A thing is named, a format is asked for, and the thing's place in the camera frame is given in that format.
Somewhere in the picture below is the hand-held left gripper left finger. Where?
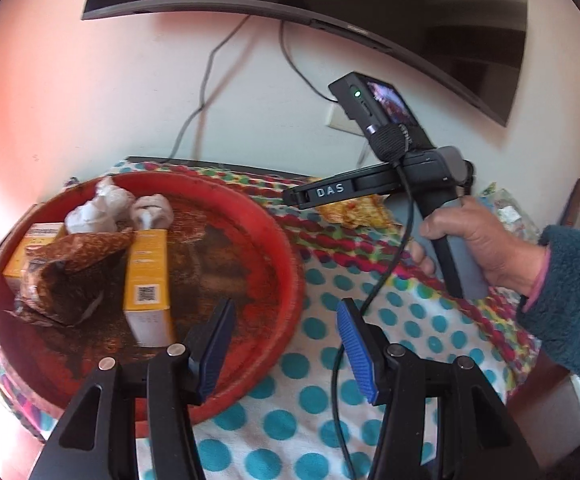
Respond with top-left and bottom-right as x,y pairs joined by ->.
28,297 -> 237,480

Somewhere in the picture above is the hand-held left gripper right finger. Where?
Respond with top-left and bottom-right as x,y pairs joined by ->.
336,298 -> 542,480

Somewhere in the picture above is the yellow gold snack packet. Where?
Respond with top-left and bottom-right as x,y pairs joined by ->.
315,195 -> 393,228

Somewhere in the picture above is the red round tray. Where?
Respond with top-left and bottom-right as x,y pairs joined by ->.
0,172 -> 305,426

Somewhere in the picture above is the yellow and white box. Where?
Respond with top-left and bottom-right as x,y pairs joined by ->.
122,228 -> 175,348

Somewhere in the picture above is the white sock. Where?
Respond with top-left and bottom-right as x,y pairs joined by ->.
130,194 -> 175,231
94,177 -> 133,213

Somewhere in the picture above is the brown speckled snack packet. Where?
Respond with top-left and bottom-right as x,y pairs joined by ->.
4,227 -> 136,328

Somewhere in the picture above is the yellow box with smiling face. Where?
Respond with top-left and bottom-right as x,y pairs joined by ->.
2,222 -> 68,291

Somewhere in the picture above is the person's right forearm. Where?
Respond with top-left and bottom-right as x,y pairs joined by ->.
515,225 -> 580,401

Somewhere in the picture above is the person's right hand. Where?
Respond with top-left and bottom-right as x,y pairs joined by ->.
410,196 -> 546,297

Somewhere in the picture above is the colourful polka dot cloth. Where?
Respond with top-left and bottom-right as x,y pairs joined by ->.
0,157 -> 546,480

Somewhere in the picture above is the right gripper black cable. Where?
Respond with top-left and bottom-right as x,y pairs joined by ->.
332,160 -> 415,480

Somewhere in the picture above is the white wall socket plate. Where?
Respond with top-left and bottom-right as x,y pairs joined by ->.
326,102 -> 365,136

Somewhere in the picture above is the black plug cable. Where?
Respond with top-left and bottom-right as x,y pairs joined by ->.
280,20 -> 341,106

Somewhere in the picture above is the thin black television cable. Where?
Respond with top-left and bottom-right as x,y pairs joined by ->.
167,14 -> 251,163

